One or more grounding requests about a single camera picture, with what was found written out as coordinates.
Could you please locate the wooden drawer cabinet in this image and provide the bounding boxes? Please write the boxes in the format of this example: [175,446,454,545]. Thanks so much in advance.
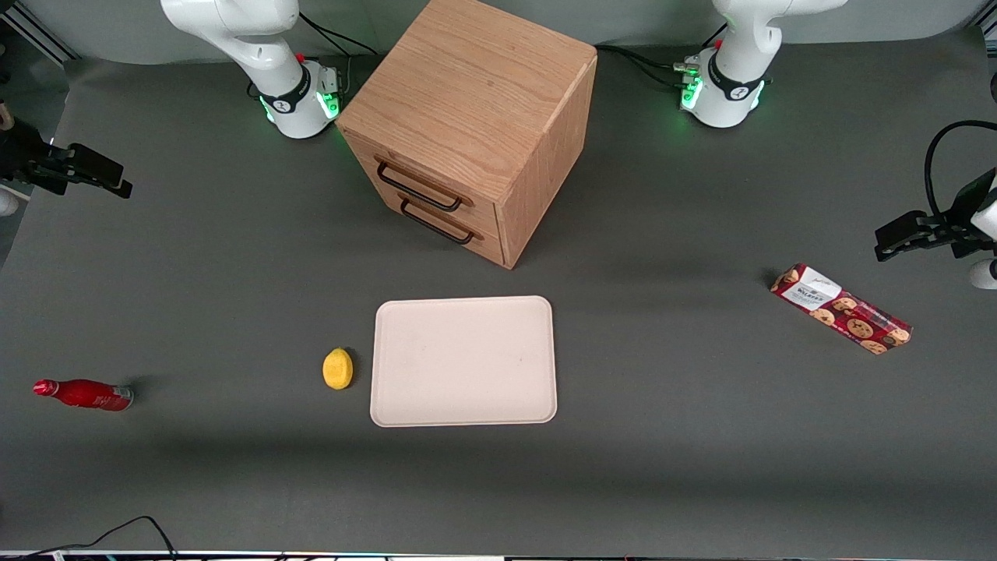
[335,0,599,270]

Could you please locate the black right arm base cable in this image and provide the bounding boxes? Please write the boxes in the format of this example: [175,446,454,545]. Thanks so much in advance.
[298,12,382,60]

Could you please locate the black left arm base cable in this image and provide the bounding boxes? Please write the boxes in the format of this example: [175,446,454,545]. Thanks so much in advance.
[596,43,702,90]

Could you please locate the red cookie box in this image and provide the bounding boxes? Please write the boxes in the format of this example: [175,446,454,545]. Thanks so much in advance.
[770,263,914,356]

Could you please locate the wooden drawer with short handle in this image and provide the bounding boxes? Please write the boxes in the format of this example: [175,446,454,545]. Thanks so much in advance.
[366,178,509,268]

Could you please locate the dark grey table mat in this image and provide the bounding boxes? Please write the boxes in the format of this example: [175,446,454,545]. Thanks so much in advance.
[0,30,997,559]

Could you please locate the yellow lemon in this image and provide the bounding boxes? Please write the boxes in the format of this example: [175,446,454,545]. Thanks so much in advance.
[322,347,354,391]

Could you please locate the beige rectangular tray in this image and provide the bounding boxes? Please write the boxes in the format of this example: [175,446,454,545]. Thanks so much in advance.
[369,295,558,429]

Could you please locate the black arm base cable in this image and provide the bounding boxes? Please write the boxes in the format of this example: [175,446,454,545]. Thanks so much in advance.
[298,12,382,60]
[596,43,702,90]

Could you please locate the long black drawer handle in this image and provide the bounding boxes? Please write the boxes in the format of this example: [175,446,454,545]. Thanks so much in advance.
[375,158,474,213]

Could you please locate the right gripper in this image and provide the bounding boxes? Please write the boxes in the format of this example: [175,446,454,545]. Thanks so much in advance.
[0,117,134,199]

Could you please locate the red bottle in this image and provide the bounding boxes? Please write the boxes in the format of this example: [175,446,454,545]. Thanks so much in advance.
[33,378,135,413]

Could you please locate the black cable at table edge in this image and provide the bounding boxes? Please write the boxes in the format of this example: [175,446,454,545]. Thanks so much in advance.
[0,515,178,561]

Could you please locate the wooden drawer with long handle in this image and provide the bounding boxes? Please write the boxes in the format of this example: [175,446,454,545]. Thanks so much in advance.
[347,134,503,235]

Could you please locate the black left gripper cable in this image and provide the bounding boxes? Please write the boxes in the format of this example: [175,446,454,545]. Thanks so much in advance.
[924,120,997,221]

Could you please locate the short black drawer handle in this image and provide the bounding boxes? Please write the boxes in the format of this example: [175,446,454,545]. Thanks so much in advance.
[399,197,477,246]

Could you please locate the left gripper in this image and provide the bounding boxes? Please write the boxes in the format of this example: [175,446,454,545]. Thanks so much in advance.
[875,168,997,263]

